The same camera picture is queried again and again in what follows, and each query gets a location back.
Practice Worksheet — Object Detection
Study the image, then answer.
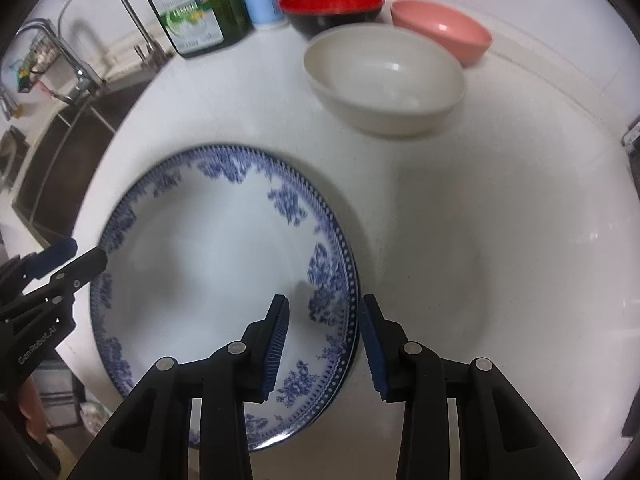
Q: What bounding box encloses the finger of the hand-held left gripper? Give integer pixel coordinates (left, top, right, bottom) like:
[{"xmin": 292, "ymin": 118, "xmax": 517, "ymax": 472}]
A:
[
  {"xmin": 22, "ymin": 237, "xmax": 78, "ymax": 279},
  {"xmin": 50, "ymin": 247, "xmax": 109, "ymax": 292}
]

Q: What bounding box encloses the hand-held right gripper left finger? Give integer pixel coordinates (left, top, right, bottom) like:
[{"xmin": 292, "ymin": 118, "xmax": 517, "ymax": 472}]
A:
[{"xmin": 67, "ymin": 294, "xmax": 291, "ymax": 480}]

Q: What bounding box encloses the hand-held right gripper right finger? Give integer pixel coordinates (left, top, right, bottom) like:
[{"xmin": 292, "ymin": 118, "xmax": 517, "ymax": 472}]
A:
[{"xmin": 360, "ymin": 294, "xmax": 583, "ymax": 480}]

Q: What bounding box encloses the blue floral white plate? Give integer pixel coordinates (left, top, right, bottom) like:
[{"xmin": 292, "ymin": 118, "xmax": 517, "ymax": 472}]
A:
[
  {"xmin": 90, "ymin": 145, "xmax": 358, "ymax": 453},
  {"xmin": 280, "ymin": 160, "xmax": 362, "ymax": 453}
]

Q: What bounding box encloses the cream bowl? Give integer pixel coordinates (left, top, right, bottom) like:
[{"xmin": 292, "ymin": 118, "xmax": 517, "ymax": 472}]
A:
[{"xmin": 303, "ymin": 24, "xmax": 467, "ymax": 136}]

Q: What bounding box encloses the pink bowl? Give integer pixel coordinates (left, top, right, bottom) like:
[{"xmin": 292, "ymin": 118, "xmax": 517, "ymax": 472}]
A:
[{"xmin": 390, "ymin": 0, "xmax": 493, "ymax": 67}]

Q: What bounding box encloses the red and black bowl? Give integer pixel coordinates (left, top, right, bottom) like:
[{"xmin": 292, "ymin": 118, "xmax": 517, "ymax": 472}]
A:
[{"xmin": 277, "ymin": 0, "xmax": 386, "ymax": 41}]

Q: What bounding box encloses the person's left forearm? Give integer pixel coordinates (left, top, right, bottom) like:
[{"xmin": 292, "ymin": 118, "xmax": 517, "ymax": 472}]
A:
[{"xmin": 20, "ymin": 375, "xmax": 47, "ymax": 441}]

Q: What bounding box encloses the stainless steel sink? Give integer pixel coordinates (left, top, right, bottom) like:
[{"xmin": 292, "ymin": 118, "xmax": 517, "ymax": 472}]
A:
[{"xmin": 12, "ymin": 75, "xmax": 151, "ymax": 241}]

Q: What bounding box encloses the slim gooseneck faucet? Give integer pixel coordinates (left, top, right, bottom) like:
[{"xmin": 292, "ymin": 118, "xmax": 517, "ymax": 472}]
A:
[{"xmin": 57, "ymin": 0, "xmax": 168, "ymax": 68}]

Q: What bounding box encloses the green dish soap bottle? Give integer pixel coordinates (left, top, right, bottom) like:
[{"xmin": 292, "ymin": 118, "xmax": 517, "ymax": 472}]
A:
[{"xmin": 137, "ymin": 0, "xmax": 251, "ymax": 58}]

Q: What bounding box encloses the black wire basket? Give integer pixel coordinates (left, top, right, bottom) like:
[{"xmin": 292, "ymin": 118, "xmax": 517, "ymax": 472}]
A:
[{"xmin": 14, "ymin": 30, "xmax": 57, "ymax": 93}]

